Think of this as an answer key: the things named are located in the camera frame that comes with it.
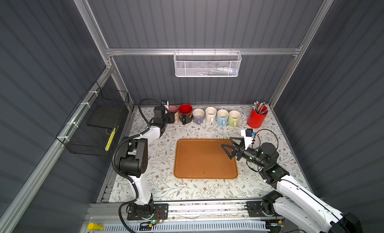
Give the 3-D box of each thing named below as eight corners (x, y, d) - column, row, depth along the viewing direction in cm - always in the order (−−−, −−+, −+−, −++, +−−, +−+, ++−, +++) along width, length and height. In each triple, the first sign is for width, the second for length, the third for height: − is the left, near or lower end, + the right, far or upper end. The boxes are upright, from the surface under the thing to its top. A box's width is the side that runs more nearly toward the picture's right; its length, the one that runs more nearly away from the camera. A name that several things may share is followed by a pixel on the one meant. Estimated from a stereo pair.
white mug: (205, 126, 110) (206, 117, 102) (204, 115, 116) (205, 106, 109) (216, 126, 110) (217, 117, 102) (215, 115, 116) (216, 106, 109)
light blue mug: (217, 129, 107) (218, 121, 100) (215, 117, 115) (217, 109, 108) (228, 129, 107) (230, 121, 100) (226, 117, 115) (228, 109, 108)
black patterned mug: (178, 127, 109) (177, 119, 101) (179, 112, 118) (178, 103, 111) (192, 127, 109) (192, 119, 101) (192, 112, 118) (192, 103, 111)
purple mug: (192, 127, 110) (192, 119, 102) (193, 116, 117) (192, 108, 109) (204, 127, 110) (205, 119, 102) (204, 116, 117) (204, 108, 109)
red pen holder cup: (249, 128, 109) (255, 114, 97) (246, 117, 116) (251, 103, 104) (261, 128, 109) (269, 114, 97) (258, 117, 116) (265, 103, 104)
